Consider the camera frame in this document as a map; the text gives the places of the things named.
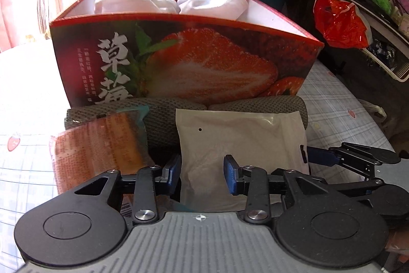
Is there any red plastic bag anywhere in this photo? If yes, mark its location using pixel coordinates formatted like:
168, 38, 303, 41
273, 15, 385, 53
313, 0, 371, 50

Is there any black desk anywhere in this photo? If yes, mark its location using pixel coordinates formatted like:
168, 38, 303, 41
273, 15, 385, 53
292, 0, 409, 101

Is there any orange plastic packet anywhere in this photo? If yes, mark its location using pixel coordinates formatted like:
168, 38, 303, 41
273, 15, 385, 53
48, 105, 157, 219

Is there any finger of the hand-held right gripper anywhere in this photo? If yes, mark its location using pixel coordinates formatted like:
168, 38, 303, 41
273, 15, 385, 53
300, 142, 401, 179
320, 177, 387, 200

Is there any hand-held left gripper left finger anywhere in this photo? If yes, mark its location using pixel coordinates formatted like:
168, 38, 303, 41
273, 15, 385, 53
74, 154, 183, 225

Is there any white plastic packet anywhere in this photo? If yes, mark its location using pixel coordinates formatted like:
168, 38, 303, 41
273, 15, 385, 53
175, 108, 309, 213

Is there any red strawberry print box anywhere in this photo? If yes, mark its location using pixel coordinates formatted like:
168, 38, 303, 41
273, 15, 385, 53
49, 0, 325, 107

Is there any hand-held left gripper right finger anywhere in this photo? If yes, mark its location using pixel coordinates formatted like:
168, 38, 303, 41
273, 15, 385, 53
223, 154, 334, 225

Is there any white cloth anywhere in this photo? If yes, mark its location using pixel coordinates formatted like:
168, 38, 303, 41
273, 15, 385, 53
177, 0, 250, 21
94, 0, 179, 15

